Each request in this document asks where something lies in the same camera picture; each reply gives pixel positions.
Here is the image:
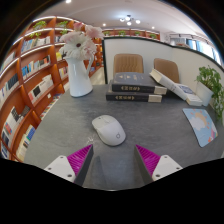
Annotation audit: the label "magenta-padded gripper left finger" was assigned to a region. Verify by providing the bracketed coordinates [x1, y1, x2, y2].
[44, 144, 94, 187]

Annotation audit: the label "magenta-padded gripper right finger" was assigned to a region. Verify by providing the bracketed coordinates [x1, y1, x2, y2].
[134, 144, 183, 186]

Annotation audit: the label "tan upholstered chair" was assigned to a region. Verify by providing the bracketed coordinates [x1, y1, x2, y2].
[112, 53, 145, 78]
[153, 57, 180, 84]

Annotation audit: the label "orange wooden bookshelf unit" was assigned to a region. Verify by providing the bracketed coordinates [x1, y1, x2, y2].
[0, 15, 161, 163]

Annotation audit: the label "grey window curtains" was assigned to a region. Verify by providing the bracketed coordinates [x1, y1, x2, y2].
[169, 33, 223, 66]

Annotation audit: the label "cloud print mouse pad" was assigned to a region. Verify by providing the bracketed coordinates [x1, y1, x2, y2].
[182, 107, 219, 148]

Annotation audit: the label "thick dark hardcover book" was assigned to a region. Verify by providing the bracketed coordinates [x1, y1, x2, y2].
[105, 79, 163, 103]
[111, 71, 168, 96]

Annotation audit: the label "white thick paperback book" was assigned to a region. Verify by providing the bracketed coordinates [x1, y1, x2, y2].
[149, 68, 188, 101]

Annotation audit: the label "blue cover book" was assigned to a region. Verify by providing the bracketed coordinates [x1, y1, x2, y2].
[176, 83, 204, 107]

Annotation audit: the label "white computer mouse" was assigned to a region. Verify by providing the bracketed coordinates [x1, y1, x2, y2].
[91, 114, 127, 147]

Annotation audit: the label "white ceramic pitcher vase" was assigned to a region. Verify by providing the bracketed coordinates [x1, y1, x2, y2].
[64, 54, 95, 98]

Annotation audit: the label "ceiling lamp with round bulbs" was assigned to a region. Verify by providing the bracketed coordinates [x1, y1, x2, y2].
[119, 14, 142, 27]

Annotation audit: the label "green potted plant white pot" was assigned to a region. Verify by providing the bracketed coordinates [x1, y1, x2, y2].
[194, 65, 224, 126]

